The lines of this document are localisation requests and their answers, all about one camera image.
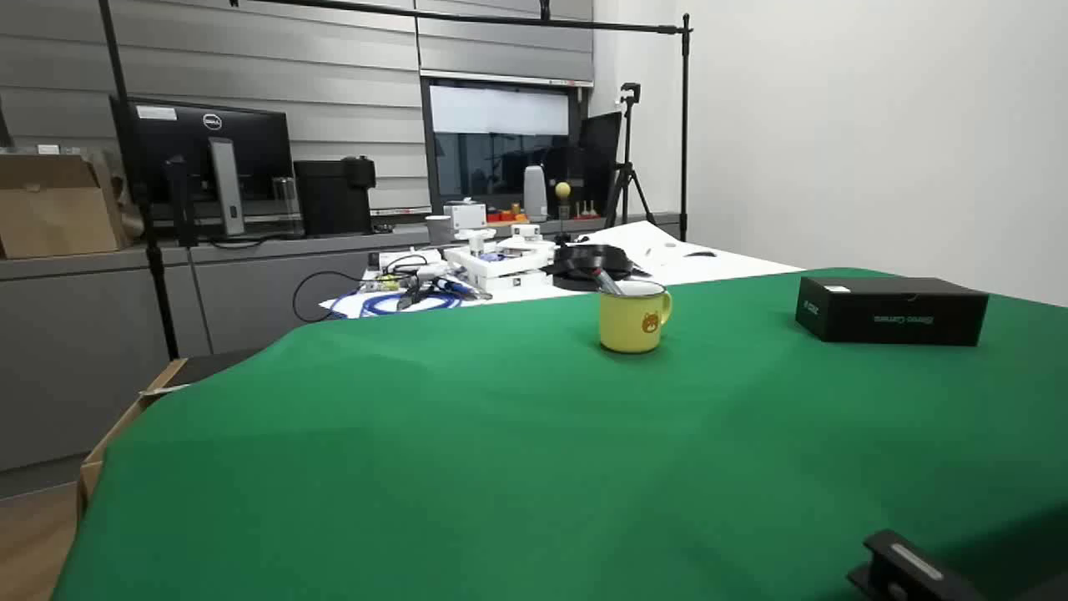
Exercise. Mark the small white box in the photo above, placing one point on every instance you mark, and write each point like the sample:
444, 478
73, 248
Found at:
468, 214

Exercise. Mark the grey office desk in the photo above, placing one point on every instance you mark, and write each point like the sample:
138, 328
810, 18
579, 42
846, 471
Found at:
76, 334

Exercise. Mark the black computer tower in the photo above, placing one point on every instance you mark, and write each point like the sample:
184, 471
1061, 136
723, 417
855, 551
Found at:
332, 195

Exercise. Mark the yellow enamel mug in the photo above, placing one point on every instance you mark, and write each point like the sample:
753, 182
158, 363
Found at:
633, 320

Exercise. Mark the white plastic parts box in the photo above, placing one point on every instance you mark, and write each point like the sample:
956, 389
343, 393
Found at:
501, 261

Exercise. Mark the black rectangular cardboard box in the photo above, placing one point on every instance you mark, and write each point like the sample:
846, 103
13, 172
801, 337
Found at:
890, 312

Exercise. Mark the large wall display screen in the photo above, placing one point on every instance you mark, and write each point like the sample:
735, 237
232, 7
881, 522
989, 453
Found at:
501, 138

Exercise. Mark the yellow ball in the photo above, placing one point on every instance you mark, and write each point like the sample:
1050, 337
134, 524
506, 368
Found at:
561, 190

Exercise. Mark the white grey speaker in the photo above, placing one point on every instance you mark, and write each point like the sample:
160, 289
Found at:
534, 190

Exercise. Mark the small black tripod camera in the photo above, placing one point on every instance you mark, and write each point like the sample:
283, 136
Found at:
629, 90

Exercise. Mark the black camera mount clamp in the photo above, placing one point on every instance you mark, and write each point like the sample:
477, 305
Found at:
906, 569

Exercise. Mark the black Dell computer monitor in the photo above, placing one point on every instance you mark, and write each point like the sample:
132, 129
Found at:
204, 152

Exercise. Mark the brown cardboard box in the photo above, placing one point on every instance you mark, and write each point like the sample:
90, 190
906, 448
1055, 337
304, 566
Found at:
52, 205

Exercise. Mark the green table cloth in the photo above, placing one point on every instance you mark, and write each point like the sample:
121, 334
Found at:
556, 468

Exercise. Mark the black slim monitor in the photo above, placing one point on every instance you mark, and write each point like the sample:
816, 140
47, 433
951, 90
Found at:
603, 160

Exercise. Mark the black frame pole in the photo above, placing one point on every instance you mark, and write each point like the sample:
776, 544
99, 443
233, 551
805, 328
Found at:
684, 121
138, 189

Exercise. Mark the black camera tripod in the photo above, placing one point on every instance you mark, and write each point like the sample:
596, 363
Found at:
624, 179

